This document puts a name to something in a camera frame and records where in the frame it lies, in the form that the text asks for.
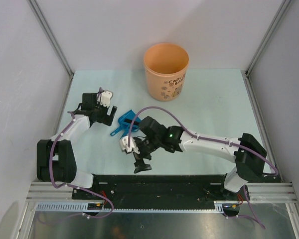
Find blue plastic dustpan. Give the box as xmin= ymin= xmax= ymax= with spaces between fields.
xmin=110 ymin=110 xmax=142 ymax=138

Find blue hand brush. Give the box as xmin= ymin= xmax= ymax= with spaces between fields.
xmin=122 ymin=118 xmax=141 ymax=136

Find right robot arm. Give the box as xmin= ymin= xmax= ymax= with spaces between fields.
xmin=128 ymin=117 xmax=267 ymax=200

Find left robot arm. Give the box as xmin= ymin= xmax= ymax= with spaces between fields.
xmin=36 ymin=90 xmax=117 ymax=199

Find orange plastic bucket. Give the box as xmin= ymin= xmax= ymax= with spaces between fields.
xmin=144 ymin=43 xmax=189 ymax=102

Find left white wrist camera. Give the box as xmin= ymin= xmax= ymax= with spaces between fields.
xmin=99 ymin=90 xmax=113 ymax=108

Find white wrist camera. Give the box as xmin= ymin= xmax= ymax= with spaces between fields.
xmin=119 ymin=135 xmax=140 ymax=154
xmin=99 ymin=90 xmax=113 ymax=108

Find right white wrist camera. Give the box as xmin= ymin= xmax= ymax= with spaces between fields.
xmin=119 ymin=135 xmax=140 ymax=154

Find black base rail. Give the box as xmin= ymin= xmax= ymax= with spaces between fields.
xmin=41 ymin=174 xmax=282 ymax=209

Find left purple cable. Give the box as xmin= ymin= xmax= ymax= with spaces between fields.
xmin=48 ymin=87 xmax=115 ymax=224

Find purple cable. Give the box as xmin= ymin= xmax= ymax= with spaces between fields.
xmin=127 ymin=106 xmax=280 ymax=230
xmin=48 ymin=87 xmax=115 ymax=224

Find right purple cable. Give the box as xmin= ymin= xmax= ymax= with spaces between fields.
xmin=127 ymin=106 xmax=280 ymax=230

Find white cable duct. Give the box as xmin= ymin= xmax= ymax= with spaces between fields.
xmin=36 ymin=201 xmax=233 ymax=213

